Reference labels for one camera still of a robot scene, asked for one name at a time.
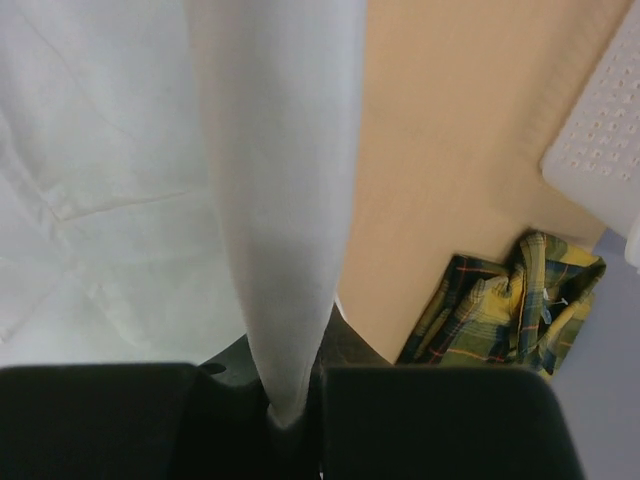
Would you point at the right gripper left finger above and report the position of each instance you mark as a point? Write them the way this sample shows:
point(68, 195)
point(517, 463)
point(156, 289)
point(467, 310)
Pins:
point(136, 420)

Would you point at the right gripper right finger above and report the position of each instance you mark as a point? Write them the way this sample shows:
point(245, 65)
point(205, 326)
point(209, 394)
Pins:
point(373, 420)

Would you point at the yellow plaid shirt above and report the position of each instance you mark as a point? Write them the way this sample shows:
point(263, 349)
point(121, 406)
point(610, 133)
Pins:
point(525, 311)

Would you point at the white long sleeve shirt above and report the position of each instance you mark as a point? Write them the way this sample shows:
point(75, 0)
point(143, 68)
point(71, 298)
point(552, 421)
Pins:
point(175, 174)

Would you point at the white plastic basket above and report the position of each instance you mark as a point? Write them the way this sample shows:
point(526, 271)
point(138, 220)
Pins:
point(594, 160)

